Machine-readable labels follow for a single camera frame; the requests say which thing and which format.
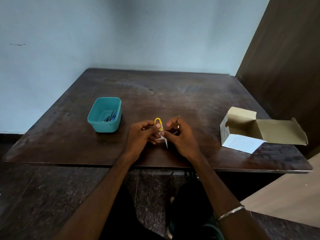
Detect person's left hand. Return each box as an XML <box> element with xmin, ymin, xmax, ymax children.
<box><xmin>120</xmin><ymin>120</ymin><xmax>163</xmax><ymax>164</ymax></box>

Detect person's right hand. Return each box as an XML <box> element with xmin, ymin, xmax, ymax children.
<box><xmin>160</xmin><ymin>115</ymin><xmax>203</xmax><ymax>164</ymax></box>

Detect yellow handled scissors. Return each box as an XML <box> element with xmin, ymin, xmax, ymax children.
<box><xmin>154</xmin><ymin>117</ymin><xmax>168</xmax><ymax>149</ymax></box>

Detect teal plastic container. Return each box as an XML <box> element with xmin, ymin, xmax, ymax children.
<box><xmin>87</xmin><ymin>97</ymin><xmax>122</xmax><ymax>133</ymax></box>

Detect white cardboard box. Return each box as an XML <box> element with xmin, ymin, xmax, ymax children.
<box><xmin>220</xmin><ymin>106</ymin><xmax>308</xmax><ymax>154</ymax></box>

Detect person's right forearm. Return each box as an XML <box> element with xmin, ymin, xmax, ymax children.
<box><xmin>192</xmin><ymin>156</ymin><xmax>270</xmax><ymax>240</ymax></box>

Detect person's left forearm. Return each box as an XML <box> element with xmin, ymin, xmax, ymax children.
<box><xmin>54</xmin><ymin>155</ymin><xmax>133</xmax><ymax>240</ymax></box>

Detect beige board surface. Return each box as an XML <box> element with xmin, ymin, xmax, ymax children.
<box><xmin>240</xmin><ymin>152</ymin><xmax>320</xmax><ymax>228</ymax></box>

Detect brown wooden cabinet panel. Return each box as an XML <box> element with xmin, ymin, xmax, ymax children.
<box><xmin>235</xmin><ymin>0</ymin><xmax>320</xmax><ymax>158</ymax></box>

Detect black metal table frame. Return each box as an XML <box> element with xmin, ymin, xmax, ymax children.
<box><xmin>130</xmin><ymin>169</ymin><xmax>198</xmax><ymax>180</ymax></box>

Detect silver bracelet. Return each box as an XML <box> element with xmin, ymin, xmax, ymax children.
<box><xmin>217</xmin><ymin>205</ymin><xmax>245</xmax><ymax>221</ymax></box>

